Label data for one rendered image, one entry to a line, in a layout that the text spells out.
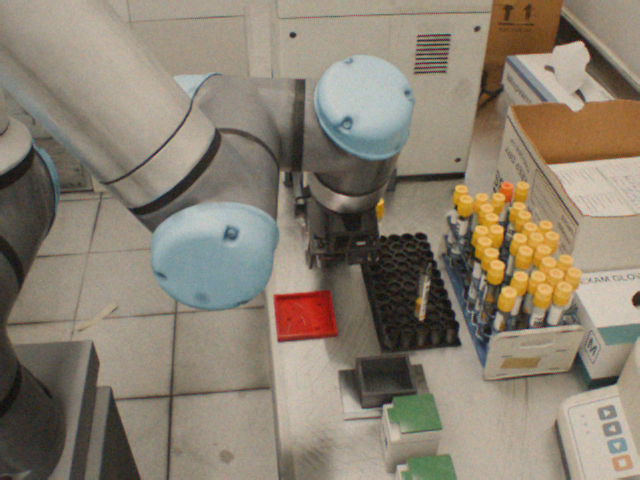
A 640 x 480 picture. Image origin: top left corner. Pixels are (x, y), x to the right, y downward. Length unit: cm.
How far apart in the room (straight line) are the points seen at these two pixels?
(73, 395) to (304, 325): 26
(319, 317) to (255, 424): 100
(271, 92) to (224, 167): 13
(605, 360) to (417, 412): 22
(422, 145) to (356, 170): 46
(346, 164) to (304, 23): 37
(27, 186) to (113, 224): 180
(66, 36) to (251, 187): 14
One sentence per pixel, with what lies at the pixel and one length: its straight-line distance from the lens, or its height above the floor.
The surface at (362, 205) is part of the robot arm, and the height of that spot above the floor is 109.
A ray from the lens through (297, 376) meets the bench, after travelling 74.
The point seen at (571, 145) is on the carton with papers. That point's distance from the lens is 100.
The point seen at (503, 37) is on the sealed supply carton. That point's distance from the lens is 137.
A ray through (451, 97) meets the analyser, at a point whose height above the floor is 101.
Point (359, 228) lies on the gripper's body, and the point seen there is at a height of 106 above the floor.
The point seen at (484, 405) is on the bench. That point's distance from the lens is 74.
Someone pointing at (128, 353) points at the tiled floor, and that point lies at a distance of 197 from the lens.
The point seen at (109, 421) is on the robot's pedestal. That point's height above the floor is 86.
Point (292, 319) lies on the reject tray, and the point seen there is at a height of 88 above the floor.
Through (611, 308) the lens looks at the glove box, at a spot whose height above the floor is 94.
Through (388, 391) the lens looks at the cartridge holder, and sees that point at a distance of 68.
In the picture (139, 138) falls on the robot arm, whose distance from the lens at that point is 38.
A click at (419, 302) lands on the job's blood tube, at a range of 75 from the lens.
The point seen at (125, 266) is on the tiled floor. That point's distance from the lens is 223.
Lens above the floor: 145
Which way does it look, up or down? 40 degrees down
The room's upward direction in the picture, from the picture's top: straight up
